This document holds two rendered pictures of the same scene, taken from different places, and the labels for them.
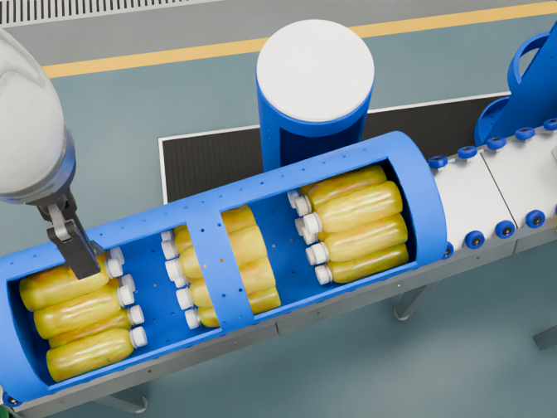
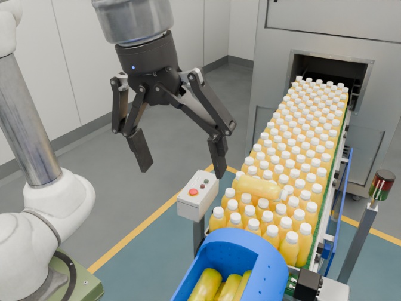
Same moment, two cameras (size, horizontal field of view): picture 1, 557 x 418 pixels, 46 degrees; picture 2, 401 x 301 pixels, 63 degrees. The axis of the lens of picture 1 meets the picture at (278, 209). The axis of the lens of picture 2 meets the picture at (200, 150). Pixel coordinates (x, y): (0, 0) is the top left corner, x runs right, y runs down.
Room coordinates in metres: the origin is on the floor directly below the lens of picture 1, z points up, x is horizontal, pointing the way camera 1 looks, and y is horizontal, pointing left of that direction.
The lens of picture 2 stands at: (0.59, -0.04, 1.98)
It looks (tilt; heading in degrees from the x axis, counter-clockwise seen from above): 35 degrees down; 133
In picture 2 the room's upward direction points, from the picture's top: straight up
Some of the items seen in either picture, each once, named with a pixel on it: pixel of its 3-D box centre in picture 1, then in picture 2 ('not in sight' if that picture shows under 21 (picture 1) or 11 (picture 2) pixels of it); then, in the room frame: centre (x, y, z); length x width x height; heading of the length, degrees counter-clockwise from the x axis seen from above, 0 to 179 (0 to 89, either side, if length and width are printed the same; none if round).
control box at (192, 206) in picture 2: not in sight; (199, 194); (-0.11, 0.70, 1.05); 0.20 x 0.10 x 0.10; 107
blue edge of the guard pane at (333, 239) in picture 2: not in sight; (328, 225); (0.28, 1.27, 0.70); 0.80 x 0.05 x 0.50; 107
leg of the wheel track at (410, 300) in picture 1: (417, 292); not in sight; (0.47, -0.43, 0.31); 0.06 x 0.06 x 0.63; 17
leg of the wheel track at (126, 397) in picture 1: (117, 396); not in sight; (0.18, 0.51, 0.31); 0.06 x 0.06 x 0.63; 17
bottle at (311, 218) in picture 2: not in sight; (307, 223); (0.29, 0.93, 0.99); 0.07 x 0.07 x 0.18
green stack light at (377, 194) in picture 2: not in sight; (379, 190); (0.46, 1.06, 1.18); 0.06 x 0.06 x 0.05
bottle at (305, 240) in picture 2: not in sight; (301, 245); (0.32, 0.81, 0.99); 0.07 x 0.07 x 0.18
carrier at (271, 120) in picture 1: (309, 150); not in sight; (0.85, -0.10, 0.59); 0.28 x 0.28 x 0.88
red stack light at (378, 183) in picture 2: not in sight; (383, 180); (0.46, 1.06, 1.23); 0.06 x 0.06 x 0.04
